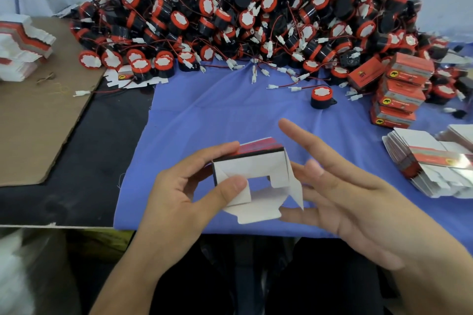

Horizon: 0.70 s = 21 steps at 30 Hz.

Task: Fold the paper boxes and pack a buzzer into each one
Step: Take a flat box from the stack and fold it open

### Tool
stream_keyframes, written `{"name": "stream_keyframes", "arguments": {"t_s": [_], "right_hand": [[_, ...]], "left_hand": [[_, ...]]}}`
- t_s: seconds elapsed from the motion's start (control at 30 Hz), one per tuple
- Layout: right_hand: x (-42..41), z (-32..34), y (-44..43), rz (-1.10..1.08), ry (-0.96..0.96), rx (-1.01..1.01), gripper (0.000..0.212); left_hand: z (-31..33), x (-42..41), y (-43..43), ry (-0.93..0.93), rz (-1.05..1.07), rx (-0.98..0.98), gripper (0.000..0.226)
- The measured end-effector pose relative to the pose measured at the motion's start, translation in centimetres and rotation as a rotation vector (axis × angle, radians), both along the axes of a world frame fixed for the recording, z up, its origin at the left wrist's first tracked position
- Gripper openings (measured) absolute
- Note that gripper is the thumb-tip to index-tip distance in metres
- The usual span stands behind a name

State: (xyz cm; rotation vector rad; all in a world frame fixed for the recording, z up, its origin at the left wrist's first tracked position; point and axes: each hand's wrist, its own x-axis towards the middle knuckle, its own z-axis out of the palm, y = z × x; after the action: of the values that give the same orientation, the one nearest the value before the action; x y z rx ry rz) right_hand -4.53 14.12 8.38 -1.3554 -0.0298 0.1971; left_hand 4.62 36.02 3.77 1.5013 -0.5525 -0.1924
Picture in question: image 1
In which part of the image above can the person's right hand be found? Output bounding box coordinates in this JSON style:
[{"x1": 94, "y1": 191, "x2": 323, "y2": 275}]
[{"x1": 277, "y1": 118, "x2": 444, "y2": 279}]

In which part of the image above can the person's left hand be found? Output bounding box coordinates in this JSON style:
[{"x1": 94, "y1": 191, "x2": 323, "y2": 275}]
[{"x1": 136, "y1": 141, "x2": 248, "y2": 275}]

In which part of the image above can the stack of paper boxes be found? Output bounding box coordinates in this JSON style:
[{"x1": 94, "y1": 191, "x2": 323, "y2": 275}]
[
  {"x1": 0, "y1": 14, "x2": 56, "y2": 82},
  {"x1": 382, "y1": 124, "x2": 473, "y2": 199}
]

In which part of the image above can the orange white paper box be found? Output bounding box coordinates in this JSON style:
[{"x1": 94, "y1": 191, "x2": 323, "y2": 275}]
[
  {"x1": 379, "y1": 77, "x2": 426, "y2": 109},
  {"x1": 348, "y1": 56, "x2": 387, "y2": 91},
  {"x1": 389, "y1": 53, "x2": 436, "y2": 85},
  {"x1": 212, "y1": 137, "x2": 304, "y2": 225},
  {"x1": 371, "y1": 100, "x2": 417, "y2": 129}
]

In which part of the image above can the single red black buzzer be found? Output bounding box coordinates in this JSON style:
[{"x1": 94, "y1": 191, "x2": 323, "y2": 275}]
[{"x1": 310, "y1": 84, "x2": 338, "y2": 110}]

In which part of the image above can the pile of black red buzzers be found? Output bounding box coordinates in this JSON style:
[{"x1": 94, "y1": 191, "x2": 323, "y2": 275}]
[{"x1": 70, "y1": 0, "x2": 473, "y2": 105}]

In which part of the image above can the person's left forearm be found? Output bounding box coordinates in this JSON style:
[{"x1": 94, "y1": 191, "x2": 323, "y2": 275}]
[{"x1": 92, "y1": 245, "x2": 182, "y2": 315}]

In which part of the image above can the blue cloth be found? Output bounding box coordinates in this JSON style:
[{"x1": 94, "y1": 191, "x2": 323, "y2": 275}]
[{"x1": 113, "y1": 49, "x2": 473, "y2": 253}]

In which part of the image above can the brown cardboard sheet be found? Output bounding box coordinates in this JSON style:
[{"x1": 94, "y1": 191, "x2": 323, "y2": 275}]
[{"x1": 0, "y1": 17, "x2": 104, "y2": 187}]

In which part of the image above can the rubber band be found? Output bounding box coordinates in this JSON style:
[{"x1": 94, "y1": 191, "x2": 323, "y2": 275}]
[{"x1": 35, "y1": 71, "x2": 58, "y2": 85}]

